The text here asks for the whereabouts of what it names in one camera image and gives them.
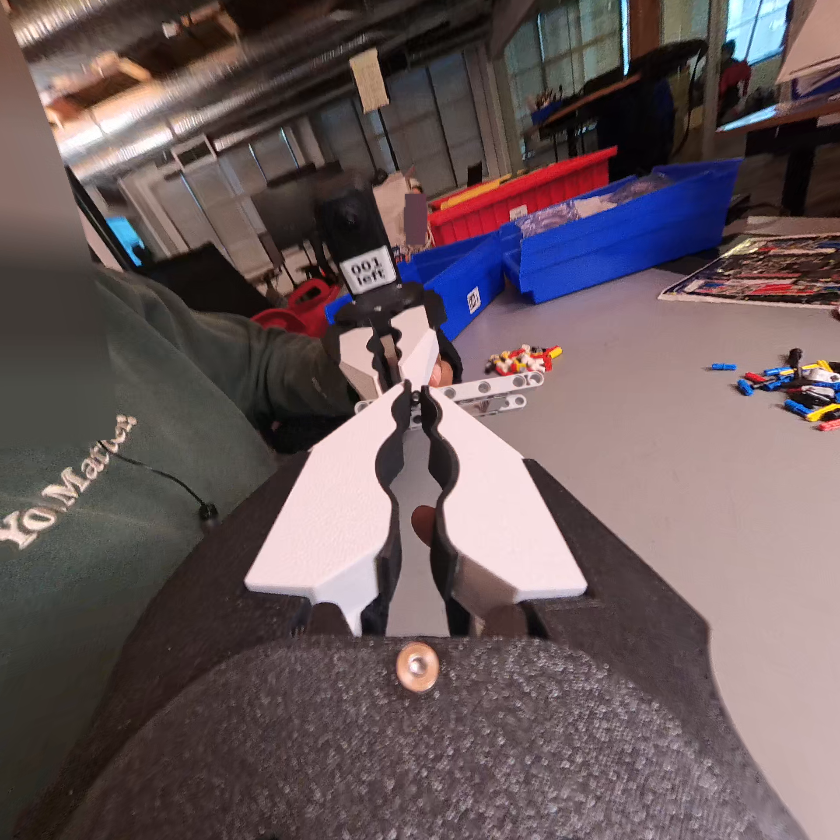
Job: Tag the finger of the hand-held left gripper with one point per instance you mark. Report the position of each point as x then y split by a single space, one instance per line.
358 361
417 348

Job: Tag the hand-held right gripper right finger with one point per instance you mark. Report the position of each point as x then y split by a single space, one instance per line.
512 525

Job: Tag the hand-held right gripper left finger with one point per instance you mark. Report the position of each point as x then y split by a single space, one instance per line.
321 518

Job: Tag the grey lego frame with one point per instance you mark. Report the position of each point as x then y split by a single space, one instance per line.
499 384

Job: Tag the pile of red lego pieces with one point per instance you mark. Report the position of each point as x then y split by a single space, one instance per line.
522 361

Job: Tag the pile of blue lego pieces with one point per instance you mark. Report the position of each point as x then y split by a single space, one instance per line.
807 387

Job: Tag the shiny lego sticker sheet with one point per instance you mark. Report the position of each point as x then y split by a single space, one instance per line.
754 272

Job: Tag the person's left hand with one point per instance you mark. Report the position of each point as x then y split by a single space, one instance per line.
441 374

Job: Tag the person's right hand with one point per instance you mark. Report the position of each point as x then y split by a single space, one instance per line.
423 525

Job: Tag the red plastic container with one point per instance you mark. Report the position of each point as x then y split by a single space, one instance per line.
308 302

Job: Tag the empty blue plastic bin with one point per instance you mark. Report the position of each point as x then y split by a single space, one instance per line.
459 275

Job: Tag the hanging paper sheet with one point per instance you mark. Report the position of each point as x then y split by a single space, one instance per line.
369 79

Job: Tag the black chair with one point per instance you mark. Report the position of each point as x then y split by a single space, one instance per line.
203 282

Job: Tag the red plastic bin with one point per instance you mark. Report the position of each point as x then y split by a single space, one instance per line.
525 203

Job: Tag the clear plastic bags of parts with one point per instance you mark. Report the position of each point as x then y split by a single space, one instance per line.
558 213

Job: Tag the blue plastic bin with bags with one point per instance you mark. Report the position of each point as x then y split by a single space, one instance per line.
623 256

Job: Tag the person's torso in green hoodie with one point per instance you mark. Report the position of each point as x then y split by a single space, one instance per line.
98 558

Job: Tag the white panel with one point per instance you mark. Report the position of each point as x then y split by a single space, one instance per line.
814 39

